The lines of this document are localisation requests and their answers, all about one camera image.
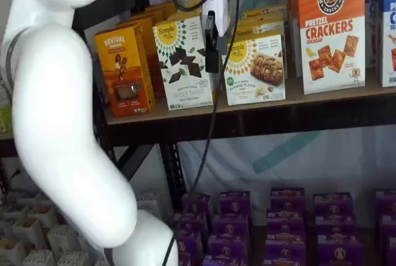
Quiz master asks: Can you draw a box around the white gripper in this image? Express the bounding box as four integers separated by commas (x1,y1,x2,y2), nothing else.
202,0,233,74

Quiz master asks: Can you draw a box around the Simple Mills almond bars box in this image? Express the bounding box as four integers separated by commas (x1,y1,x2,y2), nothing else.
241,3,288,16
236,12,287,25
224,29,287,106
231,20,287,40

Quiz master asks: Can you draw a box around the Simple Mills Sweet Thins box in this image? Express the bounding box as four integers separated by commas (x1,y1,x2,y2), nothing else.
153,15,214,111

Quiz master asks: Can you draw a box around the orange Revival snack box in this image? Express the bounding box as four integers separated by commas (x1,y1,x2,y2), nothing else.
145,1,177,21
129,8,170,32
94,23,155,118
114,15,165,98

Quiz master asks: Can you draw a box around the black metal shelf rack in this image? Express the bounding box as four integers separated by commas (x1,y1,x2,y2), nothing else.
72,0,396,214

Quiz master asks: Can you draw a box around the orange Pretzel Crackers box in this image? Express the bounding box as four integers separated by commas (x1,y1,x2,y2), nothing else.
286,0,306,78

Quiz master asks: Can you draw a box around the white box far right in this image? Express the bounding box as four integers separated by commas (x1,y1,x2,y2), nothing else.
296,0,366,95

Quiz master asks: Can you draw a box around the purple Annie's snack box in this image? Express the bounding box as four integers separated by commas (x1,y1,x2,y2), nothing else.
219,191,251,217
374,189,396,217
386,238,396,266
314,215,357,238
379,215,396,239
182,193,213,217
264,230,307,248
266,208,306,233
212,215,250,239
175,231,204,266
202,255,248,266
317,234,364,266
312,193,354,217
207,234,249,259
173,213,209,236
270,187,306,212
262,242,307,266

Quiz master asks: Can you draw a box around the blue white cracker box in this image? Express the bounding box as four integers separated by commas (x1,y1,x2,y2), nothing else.
379,0,396,88
364,0,384,72

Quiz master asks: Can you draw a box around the white patterned small box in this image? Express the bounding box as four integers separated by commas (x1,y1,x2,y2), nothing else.
46,225,82,252
23,249,57,266
57,251,91,266
137,190,166,218

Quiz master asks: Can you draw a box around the yellow green snack box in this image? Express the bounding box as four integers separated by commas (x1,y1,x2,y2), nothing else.
0,105,12,134

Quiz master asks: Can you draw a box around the white teal backdrop sheet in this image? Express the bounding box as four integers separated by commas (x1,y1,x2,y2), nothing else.
145,0,396,194

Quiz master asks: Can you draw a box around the long black cable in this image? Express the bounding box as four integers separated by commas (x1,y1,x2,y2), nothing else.
190,0,241,194

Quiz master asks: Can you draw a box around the short black cable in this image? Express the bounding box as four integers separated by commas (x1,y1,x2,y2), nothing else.
160,237,178,266

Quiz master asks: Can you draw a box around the thin black wire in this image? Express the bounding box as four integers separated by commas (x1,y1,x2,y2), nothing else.
7,168,22,186

